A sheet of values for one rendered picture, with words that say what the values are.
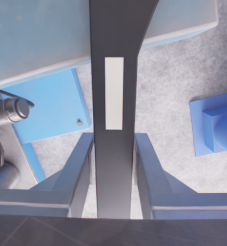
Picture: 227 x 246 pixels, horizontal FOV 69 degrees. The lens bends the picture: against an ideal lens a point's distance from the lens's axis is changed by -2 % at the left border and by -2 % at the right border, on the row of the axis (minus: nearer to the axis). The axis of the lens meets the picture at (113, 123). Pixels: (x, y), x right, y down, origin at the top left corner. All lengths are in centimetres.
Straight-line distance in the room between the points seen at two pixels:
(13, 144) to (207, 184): 154
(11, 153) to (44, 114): 39
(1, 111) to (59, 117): 45
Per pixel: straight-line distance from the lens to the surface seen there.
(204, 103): 135
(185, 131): 136
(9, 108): 81
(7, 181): 135
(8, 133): 134
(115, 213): 17
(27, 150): 142
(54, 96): 115
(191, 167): 152
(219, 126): 124
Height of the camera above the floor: 119
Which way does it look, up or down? 73 degrees down
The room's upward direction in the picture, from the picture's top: 175 degrees counter-clockwise
